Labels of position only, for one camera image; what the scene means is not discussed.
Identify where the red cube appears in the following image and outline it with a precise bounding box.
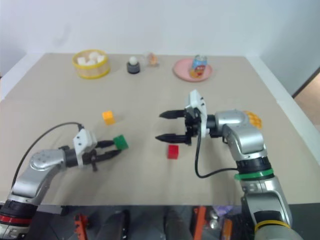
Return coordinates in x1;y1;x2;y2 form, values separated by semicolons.
167;144;180;160

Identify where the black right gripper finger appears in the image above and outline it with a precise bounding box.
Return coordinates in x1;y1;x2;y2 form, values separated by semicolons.
154;133;188;144
158;108;187;120

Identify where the yellow honeycomb toy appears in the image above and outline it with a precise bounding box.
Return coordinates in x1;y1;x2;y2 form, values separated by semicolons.
243;109;264;130

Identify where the green cube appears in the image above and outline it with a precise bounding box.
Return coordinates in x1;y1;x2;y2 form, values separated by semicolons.
112;134;130;152

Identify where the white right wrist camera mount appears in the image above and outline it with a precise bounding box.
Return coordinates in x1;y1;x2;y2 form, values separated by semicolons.
184;89;210;139

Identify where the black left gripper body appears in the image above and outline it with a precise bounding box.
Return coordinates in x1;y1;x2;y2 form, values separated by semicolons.
82;147;100;173

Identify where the black cup with white ball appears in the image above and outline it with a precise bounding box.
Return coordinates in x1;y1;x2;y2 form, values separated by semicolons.
126;61;141;75

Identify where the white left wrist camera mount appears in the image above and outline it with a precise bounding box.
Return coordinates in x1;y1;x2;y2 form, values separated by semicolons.
72;128;98;166

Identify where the pink plate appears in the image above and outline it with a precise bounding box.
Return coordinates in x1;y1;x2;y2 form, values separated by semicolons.
172;57;214;82

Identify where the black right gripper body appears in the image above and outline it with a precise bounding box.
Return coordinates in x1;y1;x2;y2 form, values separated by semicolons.
183;106;202;146

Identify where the yellow round basket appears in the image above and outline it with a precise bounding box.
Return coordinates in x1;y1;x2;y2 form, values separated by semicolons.
72;48;111;80

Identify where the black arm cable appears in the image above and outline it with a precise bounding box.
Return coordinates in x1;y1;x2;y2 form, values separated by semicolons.
11;121;85;189
194;129;241;179

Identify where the orange cube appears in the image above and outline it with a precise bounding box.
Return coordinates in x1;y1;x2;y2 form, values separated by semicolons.
101;110;117;126

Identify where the orange clamp frame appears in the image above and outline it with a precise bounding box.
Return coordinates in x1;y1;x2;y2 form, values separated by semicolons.
191;205;208;240
73;213;89;240

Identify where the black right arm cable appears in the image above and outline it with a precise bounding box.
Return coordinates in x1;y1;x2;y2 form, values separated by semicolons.
194;129;241;179

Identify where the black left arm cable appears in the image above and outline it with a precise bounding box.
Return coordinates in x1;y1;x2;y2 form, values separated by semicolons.
11;121;85;189

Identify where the printed drink can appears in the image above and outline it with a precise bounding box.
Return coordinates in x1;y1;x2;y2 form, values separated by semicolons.
190;54;209;79

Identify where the clear small cup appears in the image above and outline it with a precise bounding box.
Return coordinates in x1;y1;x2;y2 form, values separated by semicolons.
144;51;161;68

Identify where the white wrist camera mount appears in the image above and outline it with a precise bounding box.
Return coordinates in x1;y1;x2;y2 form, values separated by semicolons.
184;89;210;139
72;128;98;166

